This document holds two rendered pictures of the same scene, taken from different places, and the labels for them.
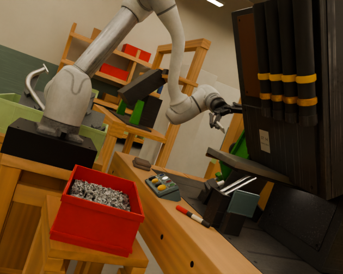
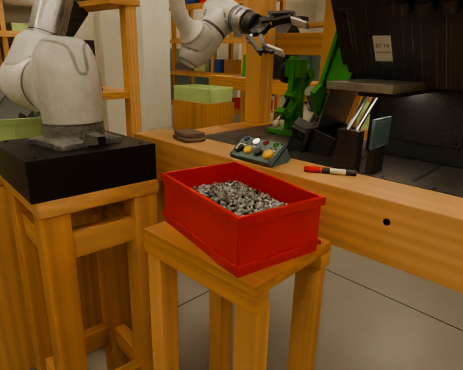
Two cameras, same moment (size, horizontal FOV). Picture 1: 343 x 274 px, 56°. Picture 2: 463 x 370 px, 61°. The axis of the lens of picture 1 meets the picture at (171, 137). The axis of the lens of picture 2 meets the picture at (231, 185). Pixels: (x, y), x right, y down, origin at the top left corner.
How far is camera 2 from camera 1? 0.48 m
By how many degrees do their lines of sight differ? 25
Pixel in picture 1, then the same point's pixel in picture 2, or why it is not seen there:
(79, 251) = (278, 271)
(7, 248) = not seen: hidden behind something
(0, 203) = (65, 269)
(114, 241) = (300, 240)
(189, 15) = not seen: outside the picture
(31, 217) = not seen: hidden behind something
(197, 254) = (391, 208)
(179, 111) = (201, 46)
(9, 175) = (59, 228)
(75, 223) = (259, 244)
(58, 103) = (67, 97)
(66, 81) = (62, 58)
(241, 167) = (397, 90)
